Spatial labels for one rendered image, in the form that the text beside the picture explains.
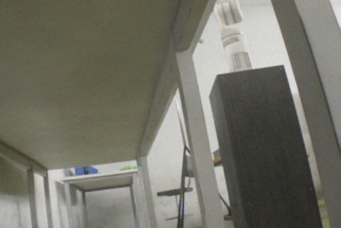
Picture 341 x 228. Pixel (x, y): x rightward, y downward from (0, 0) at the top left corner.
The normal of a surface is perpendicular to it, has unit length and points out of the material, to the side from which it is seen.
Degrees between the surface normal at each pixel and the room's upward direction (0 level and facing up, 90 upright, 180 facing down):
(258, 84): 90
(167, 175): 90
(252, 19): 90
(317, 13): 90
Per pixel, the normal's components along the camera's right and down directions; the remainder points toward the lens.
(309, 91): -0.98, 0.11
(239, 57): 0.00, -0.32
